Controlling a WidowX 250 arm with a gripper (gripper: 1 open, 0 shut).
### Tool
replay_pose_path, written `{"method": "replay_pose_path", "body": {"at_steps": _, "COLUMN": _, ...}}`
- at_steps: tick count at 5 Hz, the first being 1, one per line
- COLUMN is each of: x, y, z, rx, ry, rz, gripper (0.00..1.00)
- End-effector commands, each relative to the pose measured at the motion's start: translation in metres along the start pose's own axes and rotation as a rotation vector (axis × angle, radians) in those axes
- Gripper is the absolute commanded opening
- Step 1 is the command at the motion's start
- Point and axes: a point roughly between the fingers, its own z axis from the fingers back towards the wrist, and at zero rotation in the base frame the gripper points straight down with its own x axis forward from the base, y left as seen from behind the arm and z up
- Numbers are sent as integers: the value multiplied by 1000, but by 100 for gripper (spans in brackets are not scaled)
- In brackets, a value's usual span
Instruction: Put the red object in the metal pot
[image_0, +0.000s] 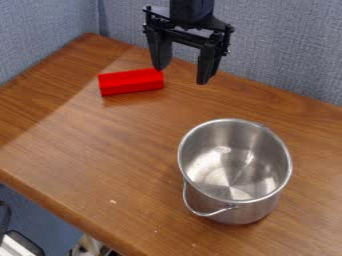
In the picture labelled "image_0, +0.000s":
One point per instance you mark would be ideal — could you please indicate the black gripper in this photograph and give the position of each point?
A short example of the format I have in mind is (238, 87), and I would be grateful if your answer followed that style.
(187, 22)

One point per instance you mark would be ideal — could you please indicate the white object under table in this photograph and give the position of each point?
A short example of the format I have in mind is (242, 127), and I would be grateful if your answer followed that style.
(89, 247)

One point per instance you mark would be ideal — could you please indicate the stainless steel pot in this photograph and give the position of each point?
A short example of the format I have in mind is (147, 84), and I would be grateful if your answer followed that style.
(235, 166)

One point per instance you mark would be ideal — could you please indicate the red rectangular block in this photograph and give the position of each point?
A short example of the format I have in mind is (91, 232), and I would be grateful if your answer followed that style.
(129, 81)

